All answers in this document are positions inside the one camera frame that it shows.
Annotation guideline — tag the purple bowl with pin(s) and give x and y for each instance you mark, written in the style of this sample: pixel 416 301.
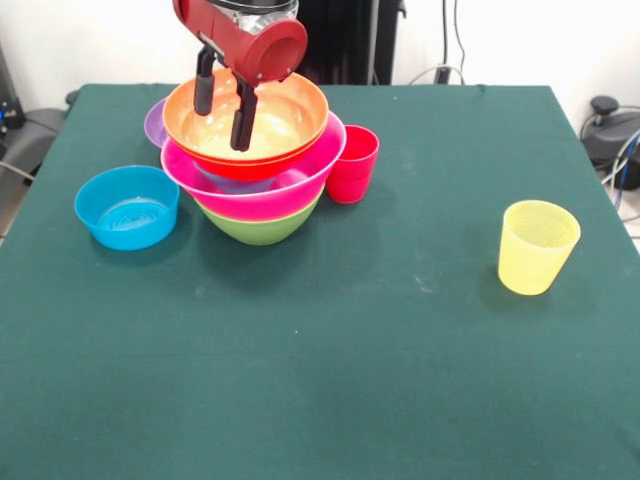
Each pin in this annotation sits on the purple bowl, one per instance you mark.
pixel 154 127

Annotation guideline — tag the straight-sided blue bowl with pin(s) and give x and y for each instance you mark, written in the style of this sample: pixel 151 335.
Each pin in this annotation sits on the straight-sided blue bowl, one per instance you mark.
pixel 128 210

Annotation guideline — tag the orange bowl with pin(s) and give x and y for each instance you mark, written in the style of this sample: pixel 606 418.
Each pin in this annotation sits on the orange bowl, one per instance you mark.
pixel 240 172
pixel 290 115

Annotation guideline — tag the green bowl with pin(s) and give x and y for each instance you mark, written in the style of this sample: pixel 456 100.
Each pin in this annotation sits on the green bowl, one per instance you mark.
pixel 265 231

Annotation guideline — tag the red cup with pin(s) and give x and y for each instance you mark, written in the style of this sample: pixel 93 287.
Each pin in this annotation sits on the red cup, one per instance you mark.
pixel 350 170

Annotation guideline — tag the black computer box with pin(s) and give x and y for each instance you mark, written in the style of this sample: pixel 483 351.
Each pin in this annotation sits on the black computer box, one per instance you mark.
pixel 7 100

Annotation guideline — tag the large magenta bowl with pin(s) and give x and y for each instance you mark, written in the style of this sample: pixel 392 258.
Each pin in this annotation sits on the large magenta bowl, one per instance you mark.
pixel 320 160

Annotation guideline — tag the yellow cup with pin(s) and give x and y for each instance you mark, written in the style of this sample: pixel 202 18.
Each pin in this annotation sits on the yellow cup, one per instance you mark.
pixel 537 255

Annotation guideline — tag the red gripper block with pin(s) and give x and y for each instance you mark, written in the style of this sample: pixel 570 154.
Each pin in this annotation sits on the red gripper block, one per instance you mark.
pixel 240 50

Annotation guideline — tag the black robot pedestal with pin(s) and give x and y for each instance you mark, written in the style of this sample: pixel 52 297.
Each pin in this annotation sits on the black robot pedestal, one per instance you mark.
pixel 345 40

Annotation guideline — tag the black pedestal foot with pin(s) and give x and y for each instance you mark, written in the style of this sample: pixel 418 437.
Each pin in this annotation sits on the black pedestal foot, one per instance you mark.
pixel 607 122
pixel 42 130

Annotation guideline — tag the dark green table cloth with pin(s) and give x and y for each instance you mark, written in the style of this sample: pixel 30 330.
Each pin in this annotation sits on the dark green table cloth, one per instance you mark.
pixel 450 375

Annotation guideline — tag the small cyan bowl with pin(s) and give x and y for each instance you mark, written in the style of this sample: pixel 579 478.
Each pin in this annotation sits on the small cyan bowl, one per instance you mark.
pixel 235 186

